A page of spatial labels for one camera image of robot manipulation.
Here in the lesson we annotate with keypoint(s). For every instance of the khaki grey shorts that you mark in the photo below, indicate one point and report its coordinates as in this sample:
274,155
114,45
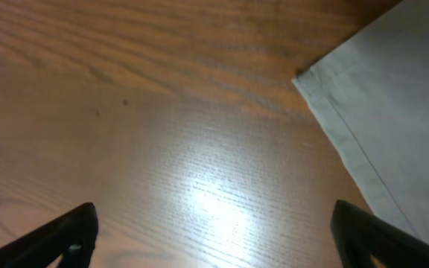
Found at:
371,98

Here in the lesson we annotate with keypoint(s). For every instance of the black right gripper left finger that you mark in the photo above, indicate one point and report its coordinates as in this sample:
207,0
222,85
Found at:
70,237

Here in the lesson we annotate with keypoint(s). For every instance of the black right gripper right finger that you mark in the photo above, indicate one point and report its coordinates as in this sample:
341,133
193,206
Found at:
360,237

